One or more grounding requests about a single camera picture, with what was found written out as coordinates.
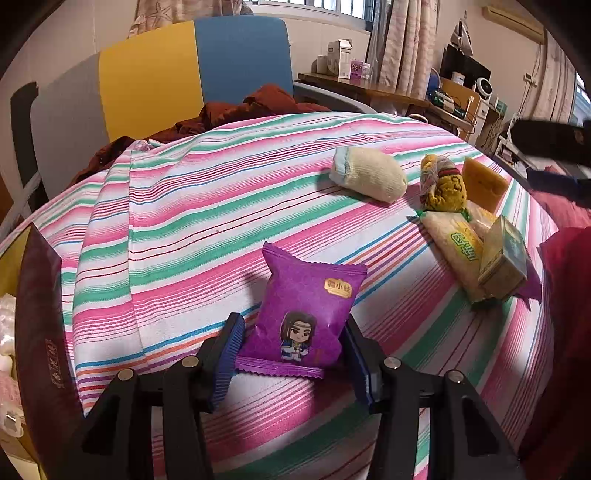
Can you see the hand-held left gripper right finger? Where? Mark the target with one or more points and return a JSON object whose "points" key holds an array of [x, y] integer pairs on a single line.
{"points": [[362, 364]]}

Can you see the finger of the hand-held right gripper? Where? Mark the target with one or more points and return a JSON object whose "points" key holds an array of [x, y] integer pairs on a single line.
{"points": [[545, 138], [558, 184]]}

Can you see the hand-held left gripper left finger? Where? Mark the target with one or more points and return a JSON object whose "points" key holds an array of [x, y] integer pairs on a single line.
{"points": [[228, 360]]}

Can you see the beige carton box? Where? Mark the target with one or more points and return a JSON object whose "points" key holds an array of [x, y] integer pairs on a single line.
{"points": [[501, 263]]}

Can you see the plain beige curtain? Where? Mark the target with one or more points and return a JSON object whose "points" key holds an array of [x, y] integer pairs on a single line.
{"points": [[554, 83]]}

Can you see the balcony window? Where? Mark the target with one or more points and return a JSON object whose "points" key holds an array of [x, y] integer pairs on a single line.
{"points": [[584, 97]]}

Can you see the small white fan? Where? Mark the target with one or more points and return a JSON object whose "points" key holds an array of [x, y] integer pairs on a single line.
{"points": [[485, 87]]}

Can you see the black shelf unit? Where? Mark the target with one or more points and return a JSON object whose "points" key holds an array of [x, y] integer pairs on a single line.
{"points": [[461, 69]]}

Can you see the white air conditioner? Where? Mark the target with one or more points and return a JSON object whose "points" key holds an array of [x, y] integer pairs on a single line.
{"points": [[512, 21]]}

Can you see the green rice cracker packet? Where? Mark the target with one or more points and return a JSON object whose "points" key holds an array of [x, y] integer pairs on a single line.
{"points": [[455, 249]]}

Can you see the red quilt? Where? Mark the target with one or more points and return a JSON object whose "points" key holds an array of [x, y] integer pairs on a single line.
{"points": [[568, 323]]}

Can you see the patterned beige curtain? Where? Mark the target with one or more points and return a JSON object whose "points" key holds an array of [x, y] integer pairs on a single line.
{"points": [[406, 46], [184, 11]]}

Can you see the white sock roll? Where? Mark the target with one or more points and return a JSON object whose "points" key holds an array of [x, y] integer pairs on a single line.
{"points": [[369, 173]]}

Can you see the wooden desk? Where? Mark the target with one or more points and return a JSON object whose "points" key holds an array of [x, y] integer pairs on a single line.
{"points": [[369, 92]]}

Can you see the small purple box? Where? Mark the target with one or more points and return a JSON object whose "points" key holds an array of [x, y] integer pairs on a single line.
{"points": [[359, 69]]}

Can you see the white carton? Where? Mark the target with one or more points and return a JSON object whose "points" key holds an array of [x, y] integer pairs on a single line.
{"points": [[339, 57]]}

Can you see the pink fluffy item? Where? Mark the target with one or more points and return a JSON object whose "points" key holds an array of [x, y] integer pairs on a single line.
{"points": [[9, 392]]}

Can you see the white crumpled item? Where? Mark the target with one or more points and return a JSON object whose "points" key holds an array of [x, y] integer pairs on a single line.
{"points": [[5, 323]]}

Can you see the rust red blanket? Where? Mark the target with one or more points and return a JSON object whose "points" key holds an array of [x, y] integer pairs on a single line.
{"points": [[240, 110]]}

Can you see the blue framed window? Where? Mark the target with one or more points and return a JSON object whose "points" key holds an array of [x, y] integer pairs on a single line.
{"points": [[323, 4]]}

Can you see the grey yellow blue headboard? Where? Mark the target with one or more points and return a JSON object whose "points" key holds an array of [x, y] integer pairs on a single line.
{"points": [[147, 78]]}

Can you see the grey bed rail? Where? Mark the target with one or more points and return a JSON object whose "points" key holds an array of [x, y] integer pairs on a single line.
{"points": [[332, 97]]}

